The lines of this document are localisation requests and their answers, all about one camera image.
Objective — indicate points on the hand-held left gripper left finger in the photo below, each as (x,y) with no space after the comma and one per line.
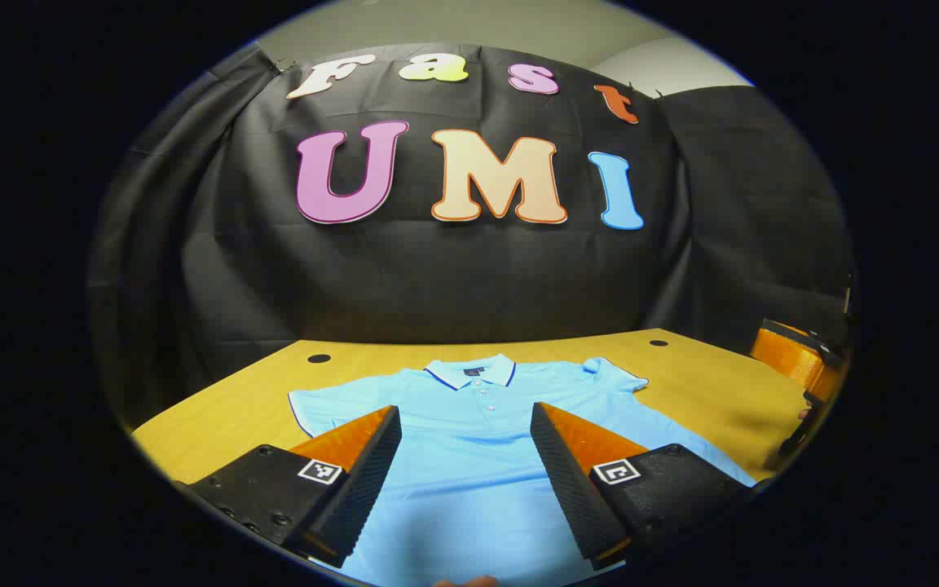
(368,489)

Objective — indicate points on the light blue T-shirt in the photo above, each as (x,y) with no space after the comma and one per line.
(469,456)

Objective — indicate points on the black backdrop cloth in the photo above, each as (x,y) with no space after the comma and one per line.
(453,277)

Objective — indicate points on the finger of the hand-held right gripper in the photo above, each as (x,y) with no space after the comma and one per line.
(791,359)

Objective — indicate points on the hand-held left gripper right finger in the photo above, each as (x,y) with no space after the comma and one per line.
(567,489)

